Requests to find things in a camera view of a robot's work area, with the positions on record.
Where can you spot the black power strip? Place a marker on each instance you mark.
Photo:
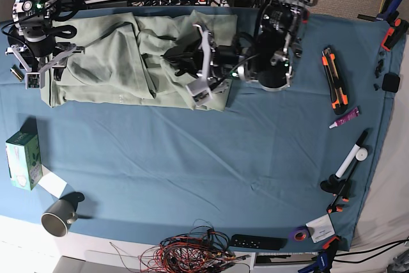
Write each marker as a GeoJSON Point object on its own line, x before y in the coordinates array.
{"type": "Point", "coordinates": [172, 3]}

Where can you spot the orange black spring clamp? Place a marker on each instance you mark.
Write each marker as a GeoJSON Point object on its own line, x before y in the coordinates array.
{"type": "Point", "coordinates": [341, 193]}

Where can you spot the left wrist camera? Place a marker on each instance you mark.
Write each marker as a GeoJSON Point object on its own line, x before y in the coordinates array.
{"type": "Point", "coordinates": [200, 91]}

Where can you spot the blue table cloth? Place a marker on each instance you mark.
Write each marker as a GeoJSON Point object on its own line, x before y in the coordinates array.
{"type": "Point", "coordinates": [148, 173]}

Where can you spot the sage green T-shirt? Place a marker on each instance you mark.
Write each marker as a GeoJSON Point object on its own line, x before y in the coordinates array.
{"type": "Point", "coordinates": [123, 61]}

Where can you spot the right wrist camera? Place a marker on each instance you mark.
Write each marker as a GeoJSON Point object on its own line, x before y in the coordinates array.
{"type": "Point", "coordinates": [34, 80]}

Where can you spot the small silver lighter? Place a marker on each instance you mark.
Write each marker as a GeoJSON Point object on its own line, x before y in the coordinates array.
{"type": "Point", "coordinates": [17, 73]}

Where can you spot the white paper slip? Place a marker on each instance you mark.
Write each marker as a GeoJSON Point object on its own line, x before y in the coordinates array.
{"type": "Point", "coordinates": [53, 184]}

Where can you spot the orange black corner clamp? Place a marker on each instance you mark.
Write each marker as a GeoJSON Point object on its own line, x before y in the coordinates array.
{"type": "Point", "coordinates": [396, 31]}

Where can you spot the green tissue box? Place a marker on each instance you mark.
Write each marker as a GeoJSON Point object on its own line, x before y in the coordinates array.
{"type": "Point", "coordinates": [24, 160]}

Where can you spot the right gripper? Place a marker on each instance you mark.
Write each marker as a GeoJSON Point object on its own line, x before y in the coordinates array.
{"type": "Point", "coordinates": [57, 59]}

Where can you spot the black remote control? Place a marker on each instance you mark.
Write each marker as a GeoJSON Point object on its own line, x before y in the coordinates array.
{"type": "Point", "coordinates": [256, 242]}

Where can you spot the grey ceramic mug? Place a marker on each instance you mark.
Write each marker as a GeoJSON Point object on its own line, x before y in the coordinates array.
{"type": "Point", "coordinates": [58, 218]}

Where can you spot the white card box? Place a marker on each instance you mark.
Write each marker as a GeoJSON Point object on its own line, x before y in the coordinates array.
{"type": "Point", "coordinates": [320, 228]}

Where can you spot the black square box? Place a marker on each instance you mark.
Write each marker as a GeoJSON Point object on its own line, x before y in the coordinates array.
{"type": "Point", "coordinates": [391, 82]}

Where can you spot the blue bar clamp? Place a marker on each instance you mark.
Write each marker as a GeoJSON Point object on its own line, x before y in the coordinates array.
{"type": "Point", "coordinates": [323, 261]}

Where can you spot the orange black utility knife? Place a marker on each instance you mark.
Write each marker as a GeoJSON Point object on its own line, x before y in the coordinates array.
{"type": "Point", "coordinates": [338, 92]}

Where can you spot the purple glue tube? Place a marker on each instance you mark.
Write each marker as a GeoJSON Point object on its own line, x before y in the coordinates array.
{"type": "Point", "coordinates": [345, 118]}

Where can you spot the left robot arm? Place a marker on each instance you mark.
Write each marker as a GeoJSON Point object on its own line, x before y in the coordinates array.
{"type": "Point", "coordinates": [266, 57]}

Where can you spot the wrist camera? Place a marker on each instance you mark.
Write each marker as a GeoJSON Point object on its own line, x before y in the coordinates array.
{"type": "Point", "coordinates": [200, 91]}
{"type": "Point", "coordinates": [34, 80]}

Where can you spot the white black hand pump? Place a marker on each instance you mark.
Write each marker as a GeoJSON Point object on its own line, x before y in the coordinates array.
{"type": "Point", "coordinates": [358, 153]}

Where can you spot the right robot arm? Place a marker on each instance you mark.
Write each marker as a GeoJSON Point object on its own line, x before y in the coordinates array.
{"type": "Point", "coordinates": [40, 39]}

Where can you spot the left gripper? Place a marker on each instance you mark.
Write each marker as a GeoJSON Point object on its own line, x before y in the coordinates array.
{"type": "Point", "coordinates": [207, 60]}

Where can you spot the purple tape roll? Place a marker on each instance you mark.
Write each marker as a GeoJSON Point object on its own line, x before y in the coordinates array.
{"type": "Point", "coordinates": [299, 234]}

